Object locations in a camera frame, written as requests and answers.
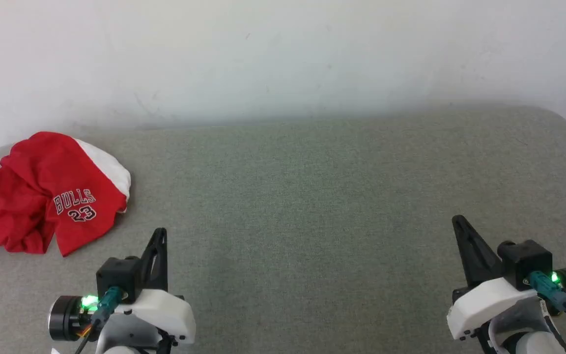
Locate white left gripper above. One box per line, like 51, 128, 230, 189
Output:
111, 228, 198, 346

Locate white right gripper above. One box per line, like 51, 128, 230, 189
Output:
447, 215, 539, 341

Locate red white basketball shorts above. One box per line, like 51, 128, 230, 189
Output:
0, 131, 132, 257

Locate grey-green fabric sofa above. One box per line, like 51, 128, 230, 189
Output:
0, 103, 566, 354

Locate left teal-plug black cable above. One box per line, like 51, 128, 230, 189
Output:
74, 287, 124, 354

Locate teal-plug black cable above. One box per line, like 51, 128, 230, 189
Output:
74, 287, 124, 354
528, 270, 566, 330

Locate right teal-plug black cable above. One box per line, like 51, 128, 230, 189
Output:
528, 270, 566, 330

